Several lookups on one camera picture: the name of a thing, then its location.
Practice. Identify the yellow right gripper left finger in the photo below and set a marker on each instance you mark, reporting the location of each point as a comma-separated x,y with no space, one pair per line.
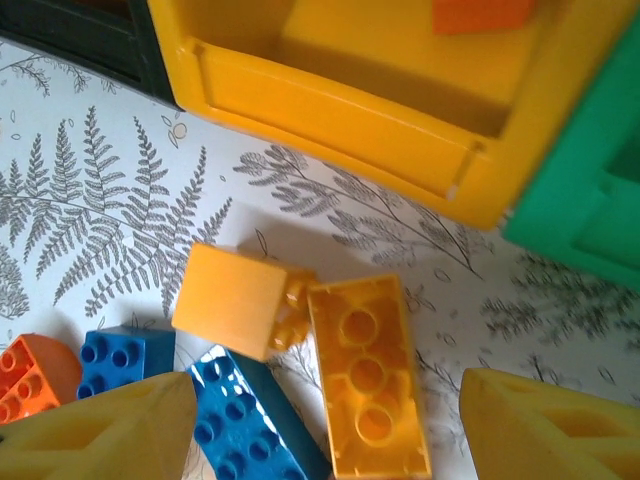
100,440

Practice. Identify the yellow long lego brick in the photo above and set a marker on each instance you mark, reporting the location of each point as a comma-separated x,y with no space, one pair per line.
370,350

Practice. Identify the black plastic bin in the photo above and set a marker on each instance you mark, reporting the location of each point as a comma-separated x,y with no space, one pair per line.
75,45

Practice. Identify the orange lego brick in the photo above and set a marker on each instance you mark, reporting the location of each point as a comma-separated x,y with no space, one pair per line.
475,15
30,380

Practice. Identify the green plastic bin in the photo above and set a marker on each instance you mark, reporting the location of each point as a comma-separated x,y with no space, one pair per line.
560,200

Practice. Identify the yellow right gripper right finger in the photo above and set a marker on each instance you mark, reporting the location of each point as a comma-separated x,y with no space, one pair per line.
525,430

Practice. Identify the blue long lego brick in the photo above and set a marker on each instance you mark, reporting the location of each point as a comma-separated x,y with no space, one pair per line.
235,430

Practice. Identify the yellow square lego brick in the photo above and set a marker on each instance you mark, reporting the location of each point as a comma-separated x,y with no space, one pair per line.
230,300

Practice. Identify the floral tablecloth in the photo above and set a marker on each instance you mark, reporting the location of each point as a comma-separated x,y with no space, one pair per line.
100,200

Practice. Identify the blue square lego brick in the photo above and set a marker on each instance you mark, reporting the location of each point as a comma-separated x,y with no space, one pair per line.
145,350

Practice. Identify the yellow plastic bin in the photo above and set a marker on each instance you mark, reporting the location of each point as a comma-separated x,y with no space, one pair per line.
325,115

